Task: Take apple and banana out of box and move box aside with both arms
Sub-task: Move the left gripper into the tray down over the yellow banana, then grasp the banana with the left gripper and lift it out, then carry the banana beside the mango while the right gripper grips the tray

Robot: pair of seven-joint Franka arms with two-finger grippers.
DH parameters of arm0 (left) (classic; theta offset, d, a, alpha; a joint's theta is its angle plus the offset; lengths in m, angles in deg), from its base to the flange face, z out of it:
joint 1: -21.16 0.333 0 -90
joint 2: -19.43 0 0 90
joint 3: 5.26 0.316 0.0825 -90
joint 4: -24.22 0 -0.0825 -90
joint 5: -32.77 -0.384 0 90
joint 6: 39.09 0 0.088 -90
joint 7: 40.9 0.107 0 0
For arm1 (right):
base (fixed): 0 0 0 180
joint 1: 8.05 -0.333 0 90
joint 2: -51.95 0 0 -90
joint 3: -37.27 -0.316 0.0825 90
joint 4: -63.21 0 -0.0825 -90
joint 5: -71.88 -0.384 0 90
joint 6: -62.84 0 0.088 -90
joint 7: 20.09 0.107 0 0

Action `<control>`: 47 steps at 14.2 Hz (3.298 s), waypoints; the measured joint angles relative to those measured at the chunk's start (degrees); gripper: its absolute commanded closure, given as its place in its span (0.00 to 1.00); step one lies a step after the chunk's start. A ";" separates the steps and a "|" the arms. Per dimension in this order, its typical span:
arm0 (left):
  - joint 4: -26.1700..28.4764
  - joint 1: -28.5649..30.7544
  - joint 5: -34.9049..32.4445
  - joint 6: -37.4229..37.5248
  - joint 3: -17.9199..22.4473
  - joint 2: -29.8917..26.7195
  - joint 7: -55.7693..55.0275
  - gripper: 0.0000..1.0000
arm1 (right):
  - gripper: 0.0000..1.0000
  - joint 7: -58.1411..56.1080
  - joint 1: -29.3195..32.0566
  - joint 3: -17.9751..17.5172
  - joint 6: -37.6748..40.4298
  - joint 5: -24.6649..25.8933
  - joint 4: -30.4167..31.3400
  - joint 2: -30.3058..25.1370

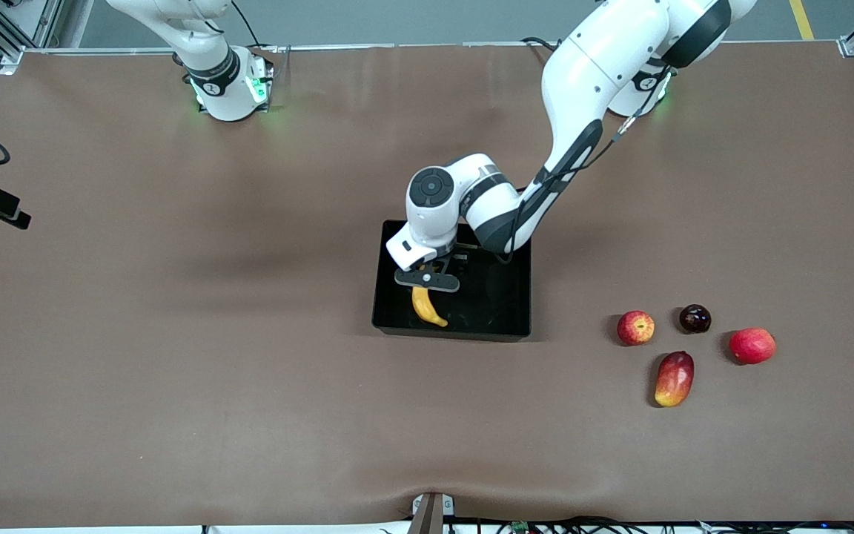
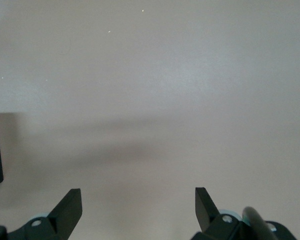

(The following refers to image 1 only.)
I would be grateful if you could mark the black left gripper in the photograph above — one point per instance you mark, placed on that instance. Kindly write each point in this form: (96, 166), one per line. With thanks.
(458, 261)

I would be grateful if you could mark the yellow banana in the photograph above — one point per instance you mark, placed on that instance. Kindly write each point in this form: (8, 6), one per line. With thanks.
(427, 308)

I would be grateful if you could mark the black plastic box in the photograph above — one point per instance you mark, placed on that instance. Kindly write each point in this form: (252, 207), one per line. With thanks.
(494, 304)

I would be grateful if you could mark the red yellow striped apple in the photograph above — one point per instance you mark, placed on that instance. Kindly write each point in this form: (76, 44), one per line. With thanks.
(635, 328)

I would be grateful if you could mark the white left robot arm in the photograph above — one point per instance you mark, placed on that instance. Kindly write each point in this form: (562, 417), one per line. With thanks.
(590, 74)

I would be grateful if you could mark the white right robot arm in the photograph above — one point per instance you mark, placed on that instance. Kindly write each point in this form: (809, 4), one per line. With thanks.
(223, 96)

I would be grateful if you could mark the dark purple plum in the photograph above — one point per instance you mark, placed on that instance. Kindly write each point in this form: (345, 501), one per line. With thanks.
(694, 319)

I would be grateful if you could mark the red yellow mango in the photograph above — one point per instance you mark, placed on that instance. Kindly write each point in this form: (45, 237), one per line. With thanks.
(674, 379)

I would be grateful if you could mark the plain red round fruit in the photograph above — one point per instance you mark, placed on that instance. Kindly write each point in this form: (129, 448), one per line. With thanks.
(752, 345)

